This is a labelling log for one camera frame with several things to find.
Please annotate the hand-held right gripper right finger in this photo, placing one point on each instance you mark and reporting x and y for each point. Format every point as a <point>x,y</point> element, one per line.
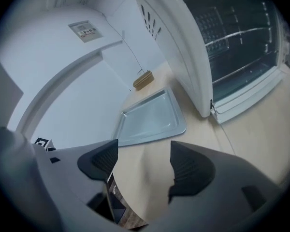
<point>195,168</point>

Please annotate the yellow rectangular container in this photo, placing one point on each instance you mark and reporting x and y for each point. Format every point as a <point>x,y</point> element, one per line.
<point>143,80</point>

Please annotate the black square table base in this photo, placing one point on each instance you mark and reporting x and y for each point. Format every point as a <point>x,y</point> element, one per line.
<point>117,209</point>

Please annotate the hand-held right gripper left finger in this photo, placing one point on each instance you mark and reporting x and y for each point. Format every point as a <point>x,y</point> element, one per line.
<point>99,161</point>

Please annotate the paper notice on wall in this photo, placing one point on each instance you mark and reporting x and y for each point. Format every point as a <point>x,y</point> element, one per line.
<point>85,31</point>

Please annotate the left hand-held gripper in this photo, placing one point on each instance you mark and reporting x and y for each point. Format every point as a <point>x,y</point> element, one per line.
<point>42,142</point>

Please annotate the silver baking tray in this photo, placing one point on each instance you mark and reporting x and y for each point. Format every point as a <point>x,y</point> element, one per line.
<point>147,120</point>

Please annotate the white toaster oven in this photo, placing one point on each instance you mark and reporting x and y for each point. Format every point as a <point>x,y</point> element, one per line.
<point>183,57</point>

